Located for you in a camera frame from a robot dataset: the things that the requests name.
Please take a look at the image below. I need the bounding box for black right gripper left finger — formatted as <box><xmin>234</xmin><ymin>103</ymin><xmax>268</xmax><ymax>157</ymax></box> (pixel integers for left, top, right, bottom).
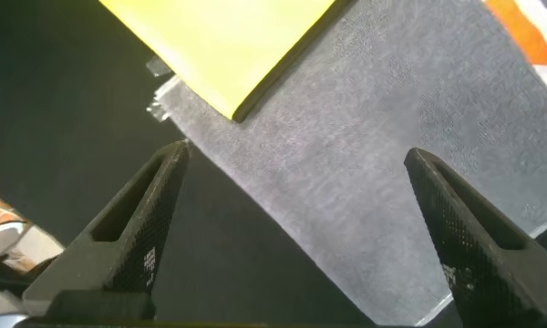
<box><xmin>22</xmin><ymin>138</ymin><xmax>191</xmax><ymax>315</ymax></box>

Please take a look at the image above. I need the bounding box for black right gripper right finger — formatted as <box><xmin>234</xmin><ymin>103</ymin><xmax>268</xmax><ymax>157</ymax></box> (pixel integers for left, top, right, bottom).
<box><xmin>403</xmin><ymin>147</ymin><xmax>547</xmax><ymax>328</ymax></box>

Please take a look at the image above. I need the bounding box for grey towel with orange stripes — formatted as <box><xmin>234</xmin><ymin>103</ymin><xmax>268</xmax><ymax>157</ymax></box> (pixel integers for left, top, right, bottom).
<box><xmin>153</xmin><ymin>0</ymin><xmax>547</xmax><ymax>327</ymax></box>

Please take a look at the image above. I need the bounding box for yellow towel with black trim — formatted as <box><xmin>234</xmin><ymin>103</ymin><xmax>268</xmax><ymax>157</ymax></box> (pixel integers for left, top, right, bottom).
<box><xmin>98</xmin><ymin>0</ymin><xmax>352</xmax><ymax>124</ymax></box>

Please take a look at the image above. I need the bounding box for clear tape piece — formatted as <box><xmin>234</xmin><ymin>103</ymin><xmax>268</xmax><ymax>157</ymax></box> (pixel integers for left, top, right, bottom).
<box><xmin>144</xmin><ymin>55</ymin><xmax>174</xmax><ymax>78</ymax></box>

